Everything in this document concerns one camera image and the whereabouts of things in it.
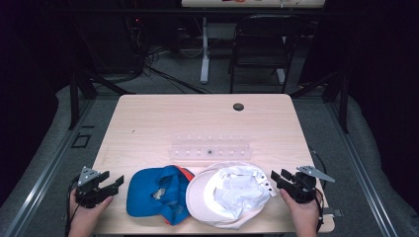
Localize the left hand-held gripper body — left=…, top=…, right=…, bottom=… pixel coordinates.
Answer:
left=74, top=166, right=115, bottom=209

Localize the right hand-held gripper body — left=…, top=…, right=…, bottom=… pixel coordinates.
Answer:
left=286, top=165, right=336, bottom=204

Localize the blue baseball cap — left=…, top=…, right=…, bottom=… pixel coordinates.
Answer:
left=126, top=164, right=196, bottom=227

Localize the white baseball cap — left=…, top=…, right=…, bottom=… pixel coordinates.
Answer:
left=185, top=160, right=278, bottom=231

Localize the clear acrylic rack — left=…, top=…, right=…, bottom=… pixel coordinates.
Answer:
left=168, top=132, right=254, bottom=163

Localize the person's left hand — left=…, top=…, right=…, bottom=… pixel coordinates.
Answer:
left=67, top=189, right=115, bottom=237

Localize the person's right hand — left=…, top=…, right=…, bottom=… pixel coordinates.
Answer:
left=279, top=188, right=321, bottom=237

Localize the black metal stand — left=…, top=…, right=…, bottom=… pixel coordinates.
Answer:
left=66, top=65, right=136, bottom=131
left=289, top=69, right=351, bottom=134

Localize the black folding chair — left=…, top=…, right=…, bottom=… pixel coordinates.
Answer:
left=227, top=13, right=306, bottom=95

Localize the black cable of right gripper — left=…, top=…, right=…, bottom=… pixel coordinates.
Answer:
left=308, top=146, right=329, bottom=233

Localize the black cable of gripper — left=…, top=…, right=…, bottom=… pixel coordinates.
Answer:
left=64, top=184, right=81, bottom=237
left=308, top=146, right=329, bottom=233

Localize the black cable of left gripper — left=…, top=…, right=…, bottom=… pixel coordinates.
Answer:
left=64, top=184, right=81, bottom=237

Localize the grey metal table bracket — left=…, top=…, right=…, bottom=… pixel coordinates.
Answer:
left=321, top=207, right=344, bottom=218

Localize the aluminium floor rail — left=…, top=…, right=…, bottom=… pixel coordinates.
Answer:
left=324, top=102, right=400, bottom=237
left=2, top=98, right=97, bottom=237

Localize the bundle of floor cables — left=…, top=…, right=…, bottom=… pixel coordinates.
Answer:
left=124, top=16, right=213, bottom=95

